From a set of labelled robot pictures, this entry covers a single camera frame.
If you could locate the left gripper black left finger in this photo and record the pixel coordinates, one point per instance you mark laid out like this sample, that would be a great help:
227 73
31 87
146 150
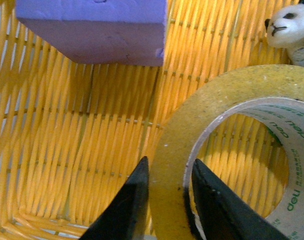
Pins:
125 217

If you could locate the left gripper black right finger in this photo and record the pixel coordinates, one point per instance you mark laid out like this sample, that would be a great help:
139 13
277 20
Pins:
223 215

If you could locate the clear packing tape roll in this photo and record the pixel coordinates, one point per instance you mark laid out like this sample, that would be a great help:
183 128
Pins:
247 127

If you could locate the yellow wicker basket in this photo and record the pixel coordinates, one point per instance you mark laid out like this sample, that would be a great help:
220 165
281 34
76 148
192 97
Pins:
71 134

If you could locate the purple foam cube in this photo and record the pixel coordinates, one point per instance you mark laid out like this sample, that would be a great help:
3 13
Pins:
100 31

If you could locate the small panda figurine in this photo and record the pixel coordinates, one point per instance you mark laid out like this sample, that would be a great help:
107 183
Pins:
285 30

